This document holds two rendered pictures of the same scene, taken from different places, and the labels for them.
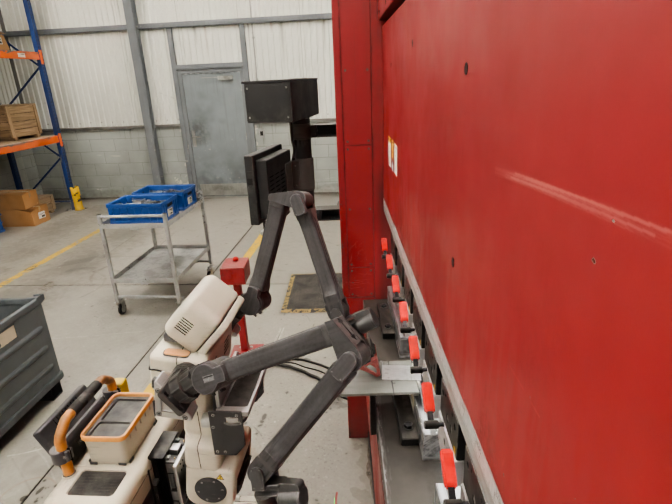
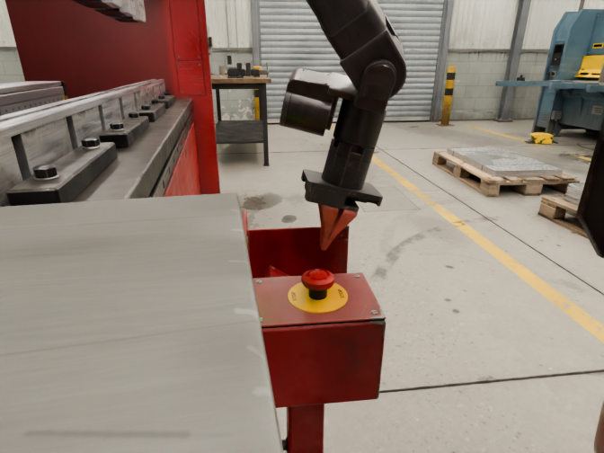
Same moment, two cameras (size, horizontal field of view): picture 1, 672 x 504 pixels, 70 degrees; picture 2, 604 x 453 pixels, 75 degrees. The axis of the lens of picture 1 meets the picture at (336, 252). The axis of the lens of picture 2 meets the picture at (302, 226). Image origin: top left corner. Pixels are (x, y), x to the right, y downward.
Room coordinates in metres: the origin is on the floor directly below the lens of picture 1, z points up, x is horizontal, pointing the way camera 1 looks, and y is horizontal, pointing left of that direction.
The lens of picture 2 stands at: (1.40, 0.01, 1.04)
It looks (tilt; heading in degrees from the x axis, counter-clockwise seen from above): 22 degrees down; 168
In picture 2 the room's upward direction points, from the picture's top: straight up
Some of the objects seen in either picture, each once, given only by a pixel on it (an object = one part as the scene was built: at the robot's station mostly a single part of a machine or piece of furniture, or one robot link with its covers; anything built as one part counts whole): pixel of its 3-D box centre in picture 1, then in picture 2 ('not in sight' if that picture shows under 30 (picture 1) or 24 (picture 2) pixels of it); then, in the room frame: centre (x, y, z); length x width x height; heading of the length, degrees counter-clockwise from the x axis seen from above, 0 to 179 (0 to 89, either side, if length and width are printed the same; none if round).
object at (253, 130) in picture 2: not in sight; (236, 89); (-3.73, 0.34, 0.75); 1.80 x 0.75 x 1.50; 174
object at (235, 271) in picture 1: (240, 313); not in sight; (3.03, 0.69, 0.41); 0.25 x 0.20 x 0.83; 89
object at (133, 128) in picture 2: not in sight; (128, 129); (0.36, -0.19, 0.89); 0.30 x 0.05 x 0.03; 179
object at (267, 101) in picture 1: (288, 161); not in sight; (2.64, 0.23, 1.53); 0.51 x 0.25 x 0.85; 166
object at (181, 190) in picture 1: (165, 197); not in sight; (4.58, 1.62, 0.92); 0.50 x 0.36 x 0.18; 84
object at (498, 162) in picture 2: not in sight; (497, 160); (-1.90, 2.70, 0.17); 0.99 x 0.63 x 0.05; 172
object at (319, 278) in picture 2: not in sight; (317, 287); (1.01, 0.12, 0.79); 0.04 x 0.04 x 0.04
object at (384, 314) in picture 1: (385, 319); not in sight; (1.97, -0.21, 0.89); 0.30 x 0.05 x 0.03; 179
